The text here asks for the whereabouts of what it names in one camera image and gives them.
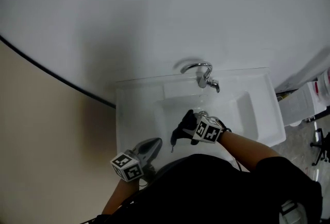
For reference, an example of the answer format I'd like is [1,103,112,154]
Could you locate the person's right forearm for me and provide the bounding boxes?
[216,130,285,175]

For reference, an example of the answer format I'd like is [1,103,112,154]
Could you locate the red and white containers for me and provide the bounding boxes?
[312,67,330,116]

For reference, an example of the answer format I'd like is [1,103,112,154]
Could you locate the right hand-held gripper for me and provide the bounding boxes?
[190,113,224,146]

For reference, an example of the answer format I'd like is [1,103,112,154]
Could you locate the person's left forearm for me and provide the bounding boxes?
[101,178,145,221]

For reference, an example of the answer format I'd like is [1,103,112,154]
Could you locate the white sink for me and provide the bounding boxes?
[115,66,287,172]

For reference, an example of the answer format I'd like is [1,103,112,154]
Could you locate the person's black shirt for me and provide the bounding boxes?
[95,153,324,224]

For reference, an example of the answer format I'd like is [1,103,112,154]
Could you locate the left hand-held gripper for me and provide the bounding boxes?
[110,137,163,183]

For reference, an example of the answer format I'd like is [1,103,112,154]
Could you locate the black office chair base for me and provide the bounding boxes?
[310,127,330,167]

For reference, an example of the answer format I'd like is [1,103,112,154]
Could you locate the white plastic basket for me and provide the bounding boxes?
[276,83,319,127]

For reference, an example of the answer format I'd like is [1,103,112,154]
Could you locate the dark cloth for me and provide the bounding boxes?
[170,109,202,153]

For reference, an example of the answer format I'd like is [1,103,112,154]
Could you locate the chrome sink faucet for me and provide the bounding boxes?
[180,61,221,94]

